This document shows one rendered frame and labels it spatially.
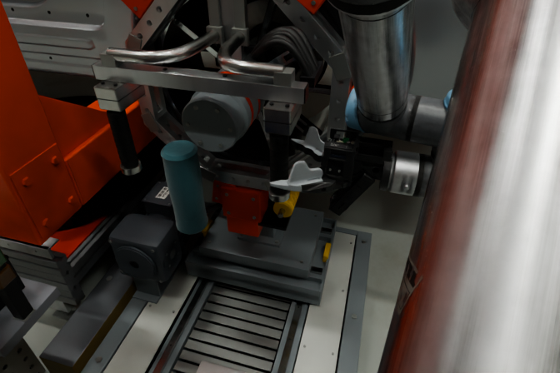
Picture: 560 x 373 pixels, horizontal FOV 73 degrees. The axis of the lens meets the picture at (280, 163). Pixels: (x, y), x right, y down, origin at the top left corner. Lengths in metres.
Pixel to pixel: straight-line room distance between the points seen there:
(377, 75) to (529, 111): 0.30
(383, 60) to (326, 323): 1.07
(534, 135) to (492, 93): 0.03
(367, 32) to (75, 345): 1.25
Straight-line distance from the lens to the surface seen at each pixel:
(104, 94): 0.81
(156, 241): 1.21
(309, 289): 1.34
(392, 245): 1.77
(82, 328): 1.45
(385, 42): 0.42
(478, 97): 0.20
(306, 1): 0.81
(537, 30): 0.21
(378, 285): 1.61
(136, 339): 1.42
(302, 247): 1.38
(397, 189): 0.67
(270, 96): 0.68
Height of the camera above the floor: 1.24
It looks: 35 degrees down
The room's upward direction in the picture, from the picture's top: straight up
